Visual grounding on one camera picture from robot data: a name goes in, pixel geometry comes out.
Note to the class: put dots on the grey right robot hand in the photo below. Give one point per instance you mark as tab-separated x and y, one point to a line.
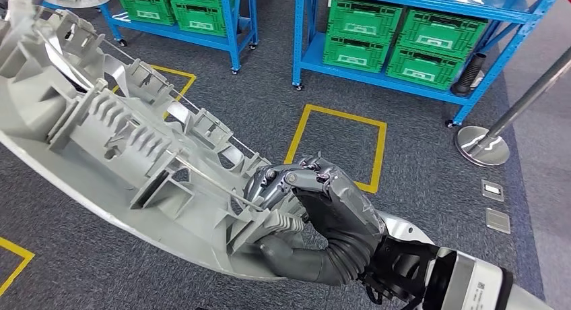
348	209

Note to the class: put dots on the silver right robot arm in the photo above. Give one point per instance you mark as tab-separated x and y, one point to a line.
352	261

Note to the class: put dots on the blue metal shelf rack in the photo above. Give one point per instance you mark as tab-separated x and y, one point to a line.
298	40
229	31

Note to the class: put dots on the metal floor outlet plate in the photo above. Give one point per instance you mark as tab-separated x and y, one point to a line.
492	191
498	221

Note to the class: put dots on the chrome stanchion post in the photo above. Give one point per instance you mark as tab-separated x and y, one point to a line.
481	147

